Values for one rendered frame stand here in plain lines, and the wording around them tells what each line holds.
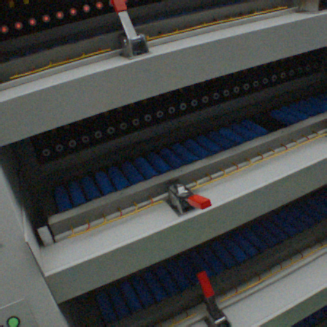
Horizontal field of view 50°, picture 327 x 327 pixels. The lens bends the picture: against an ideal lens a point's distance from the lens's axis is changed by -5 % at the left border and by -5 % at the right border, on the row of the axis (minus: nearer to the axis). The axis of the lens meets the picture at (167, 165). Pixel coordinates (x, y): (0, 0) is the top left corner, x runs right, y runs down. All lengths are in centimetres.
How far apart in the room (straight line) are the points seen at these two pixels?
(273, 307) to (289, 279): 6
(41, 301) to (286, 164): 35
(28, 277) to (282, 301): 35
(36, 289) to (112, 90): 23
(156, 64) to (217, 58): 8
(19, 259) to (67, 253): 6
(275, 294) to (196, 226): 19
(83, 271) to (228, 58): 30
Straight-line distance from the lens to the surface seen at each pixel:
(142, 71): 40
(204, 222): 44
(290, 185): 50
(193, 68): 43
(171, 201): 45
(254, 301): 56
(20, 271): 41
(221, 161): 48
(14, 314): 43
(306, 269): 60
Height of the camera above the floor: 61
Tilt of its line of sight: 11 degrees down
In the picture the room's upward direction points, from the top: 17 degrees counter-clockwise
